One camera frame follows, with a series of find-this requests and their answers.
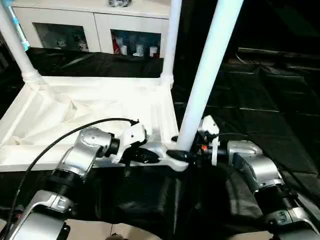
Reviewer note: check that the white plastic table leg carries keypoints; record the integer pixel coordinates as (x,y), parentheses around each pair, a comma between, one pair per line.
(172,37)
(207,75)
(17,55)

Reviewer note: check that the white plastic table top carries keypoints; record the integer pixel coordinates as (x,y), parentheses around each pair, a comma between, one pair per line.
(75,100)

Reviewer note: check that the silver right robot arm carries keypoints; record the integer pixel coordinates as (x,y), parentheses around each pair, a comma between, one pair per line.
(260,165)

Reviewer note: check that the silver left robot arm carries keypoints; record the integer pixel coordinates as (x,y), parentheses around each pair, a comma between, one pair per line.
(80,157)

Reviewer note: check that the black plastic mat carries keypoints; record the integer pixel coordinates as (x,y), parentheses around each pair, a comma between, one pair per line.
(162,190)

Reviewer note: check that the long grey metal bar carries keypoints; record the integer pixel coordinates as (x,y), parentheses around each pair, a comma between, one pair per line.
(280,53)

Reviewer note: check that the white cabinet with glass doors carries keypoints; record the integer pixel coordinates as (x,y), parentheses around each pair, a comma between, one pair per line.
(95,17)

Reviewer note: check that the shiny crumpled foil object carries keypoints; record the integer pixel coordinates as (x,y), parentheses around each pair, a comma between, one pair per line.
(120,2)

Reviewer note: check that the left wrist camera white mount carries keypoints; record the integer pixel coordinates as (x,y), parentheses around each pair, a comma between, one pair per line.
(131,136)

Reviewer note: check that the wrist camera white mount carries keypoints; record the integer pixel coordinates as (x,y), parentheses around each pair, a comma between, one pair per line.
(209,125)
(131,136)

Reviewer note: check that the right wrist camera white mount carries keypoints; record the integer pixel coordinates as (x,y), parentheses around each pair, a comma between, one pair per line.
(209,125)

